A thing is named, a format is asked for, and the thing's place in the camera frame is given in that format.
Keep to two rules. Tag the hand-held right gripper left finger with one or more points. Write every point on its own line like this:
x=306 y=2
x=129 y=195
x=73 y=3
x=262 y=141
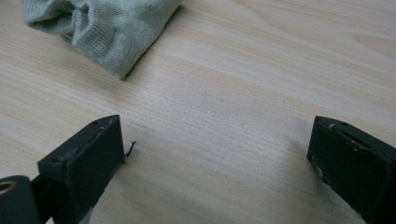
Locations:
x=81 y=168

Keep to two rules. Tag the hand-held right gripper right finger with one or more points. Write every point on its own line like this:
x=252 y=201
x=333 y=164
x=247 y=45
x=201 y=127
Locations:
x=358 y=168

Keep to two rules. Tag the pale green knitted sock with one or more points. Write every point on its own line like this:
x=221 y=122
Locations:
x=99 y=31

